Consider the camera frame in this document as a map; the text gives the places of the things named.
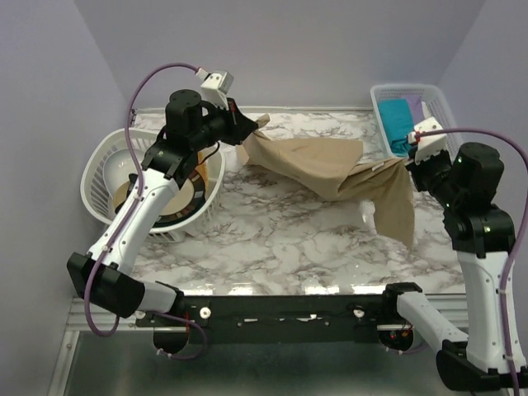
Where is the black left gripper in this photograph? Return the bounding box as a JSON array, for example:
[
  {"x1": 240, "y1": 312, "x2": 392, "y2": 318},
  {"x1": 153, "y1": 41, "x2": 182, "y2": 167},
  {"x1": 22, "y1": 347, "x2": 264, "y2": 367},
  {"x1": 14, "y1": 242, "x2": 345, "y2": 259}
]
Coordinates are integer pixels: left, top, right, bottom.
[{"x1": 189, "y1": 96, "x2": 257, "y2": 152}]

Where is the teal rolled t shirt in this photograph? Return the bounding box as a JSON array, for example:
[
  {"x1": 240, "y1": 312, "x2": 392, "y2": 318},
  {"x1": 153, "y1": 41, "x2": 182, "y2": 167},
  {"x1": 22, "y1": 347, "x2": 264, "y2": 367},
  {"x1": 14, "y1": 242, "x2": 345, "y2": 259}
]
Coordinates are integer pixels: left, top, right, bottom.
[{"x1": 378, "y1": 98, "x2": 414, "y2": 157}]

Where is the white rectangular plastic basket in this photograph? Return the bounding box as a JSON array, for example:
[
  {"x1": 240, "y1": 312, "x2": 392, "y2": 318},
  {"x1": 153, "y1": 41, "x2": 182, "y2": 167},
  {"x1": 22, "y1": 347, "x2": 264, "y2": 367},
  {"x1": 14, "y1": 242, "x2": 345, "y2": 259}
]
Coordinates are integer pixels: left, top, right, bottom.
[{"x1": 369, "y1": 84, "x2": 468, "y2": 160}]

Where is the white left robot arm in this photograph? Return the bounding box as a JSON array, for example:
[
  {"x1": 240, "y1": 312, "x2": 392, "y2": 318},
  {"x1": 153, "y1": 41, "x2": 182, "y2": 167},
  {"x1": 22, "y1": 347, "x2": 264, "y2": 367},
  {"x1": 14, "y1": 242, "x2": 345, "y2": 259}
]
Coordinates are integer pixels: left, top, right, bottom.
[{"x1": 67, "y1": 90, "x2": 258, "y2": 326}]

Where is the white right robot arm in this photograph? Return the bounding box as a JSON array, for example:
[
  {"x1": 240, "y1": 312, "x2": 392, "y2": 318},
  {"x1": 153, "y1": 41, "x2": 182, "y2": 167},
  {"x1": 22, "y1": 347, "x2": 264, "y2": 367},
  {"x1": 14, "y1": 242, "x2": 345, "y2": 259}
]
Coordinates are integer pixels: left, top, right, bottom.
[{"x1": 379, "y1": 143, "x2": 527, "y2": 395}]

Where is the white bowl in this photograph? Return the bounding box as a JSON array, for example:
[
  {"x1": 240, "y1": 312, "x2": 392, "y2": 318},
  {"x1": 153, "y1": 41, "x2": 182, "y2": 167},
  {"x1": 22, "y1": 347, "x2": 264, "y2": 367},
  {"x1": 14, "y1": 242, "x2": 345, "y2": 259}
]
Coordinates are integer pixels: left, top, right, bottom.
[{"x1": 102, "y1": 148, "x2": 138, "y2": 196}]

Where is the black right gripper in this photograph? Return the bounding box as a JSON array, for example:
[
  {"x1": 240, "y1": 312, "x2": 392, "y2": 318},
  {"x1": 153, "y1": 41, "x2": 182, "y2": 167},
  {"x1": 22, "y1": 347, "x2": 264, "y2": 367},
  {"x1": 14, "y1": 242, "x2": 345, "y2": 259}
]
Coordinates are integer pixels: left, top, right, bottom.
[{"x1": 405, "y1": 141, "x2": 461, "y2": 206}]

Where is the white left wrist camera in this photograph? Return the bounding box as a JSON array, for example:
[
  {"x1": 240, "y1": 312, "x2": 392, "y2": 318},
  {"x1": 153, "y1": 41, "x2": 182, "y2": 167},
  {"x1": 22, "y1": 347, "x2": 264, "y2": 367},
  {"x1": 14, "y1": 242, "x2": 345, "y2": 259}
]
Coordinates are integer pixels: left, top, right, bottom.
[{"x1": 196, "y1": 68, "x2": 234, "y2": 110}]

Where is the striped rim ceramic plate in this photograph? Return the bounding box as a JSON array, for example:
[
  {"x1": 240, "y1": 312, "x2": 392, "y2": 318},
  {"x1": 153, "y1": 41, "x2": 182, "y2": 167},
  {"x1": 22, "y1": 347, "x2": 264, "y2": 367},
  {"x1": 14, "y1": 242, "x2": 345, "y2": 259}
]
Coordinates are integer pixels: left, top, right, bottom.
[{"x1": 103, "y1": 168, "x2": 206, "y2": 229}]

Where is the beige t shirt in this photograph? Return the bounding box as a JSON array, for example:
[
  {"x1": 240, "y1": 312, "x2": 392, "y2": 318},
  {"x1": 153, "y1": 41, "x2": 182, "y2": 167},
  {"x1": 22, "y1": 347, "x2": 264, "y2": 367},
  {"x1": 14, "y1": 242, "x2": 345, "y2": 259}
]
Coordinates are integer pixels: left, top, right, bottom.
[{"x1": 236, "y1": 130, "x2": 415, "y2": 250}]

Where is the purple rolled t shirt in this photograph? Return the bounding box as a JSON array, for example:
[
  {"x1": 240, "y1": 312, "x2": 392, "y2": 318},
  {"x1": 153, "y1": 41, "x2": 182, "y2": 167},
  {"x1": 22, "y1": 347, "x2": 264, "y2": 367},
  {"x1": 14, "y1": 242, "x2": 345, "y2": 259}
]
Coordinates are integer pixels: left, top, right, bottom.
[{"x1": 405, "y1": 95, "x2": 424, "y2": 125}]

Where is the white round dish basket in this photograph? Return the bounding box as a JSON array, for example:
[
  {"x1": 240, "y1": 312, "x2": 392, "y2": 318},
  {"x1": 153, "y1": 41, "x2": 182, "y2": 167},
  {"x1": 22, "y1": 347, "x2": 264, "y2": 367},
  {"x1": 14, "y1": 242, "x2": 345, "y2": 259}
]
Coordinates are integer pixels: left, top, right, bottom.
[{"x1": 80, "y1": 129, "x2": 226, "y2": 243}]

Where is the woven tan placemat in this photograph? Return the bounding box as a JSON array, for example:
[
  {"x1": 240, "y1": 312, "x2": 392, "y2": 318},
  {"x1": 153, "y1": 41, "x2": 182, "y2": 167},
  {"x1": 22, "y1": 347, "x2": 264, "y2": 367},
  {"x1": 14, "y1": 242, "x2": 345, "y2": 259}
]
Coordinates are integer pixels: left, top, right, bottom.
[{"x1": 195, "y1": 151, "x2": 208, "y2": 182}]

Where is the white rolled t shirt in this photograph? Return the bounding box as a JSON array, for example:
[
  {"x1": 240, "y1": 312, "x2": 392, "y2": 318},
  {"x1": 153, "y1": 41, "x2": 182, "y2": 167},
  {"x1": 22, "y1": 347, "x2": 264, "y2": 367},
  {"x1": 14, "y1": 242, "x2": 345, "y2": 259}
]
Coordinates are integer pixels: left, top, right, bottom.
[{"x1": 421, "y1": 101, "x2": 432, "y2": 120}]

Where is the aluminium frame rail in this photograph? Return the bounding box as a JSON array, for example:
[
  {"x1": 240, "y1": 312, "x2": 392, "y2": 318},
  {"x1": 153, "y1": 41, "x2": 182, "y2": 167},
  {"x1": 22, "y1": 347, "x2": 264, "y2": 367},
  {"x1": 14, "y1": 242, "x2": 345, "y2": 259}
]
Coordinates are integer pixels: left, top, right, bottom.
[{"x1": 65, "y1": 294, "x2": 469, "y2": 332}]

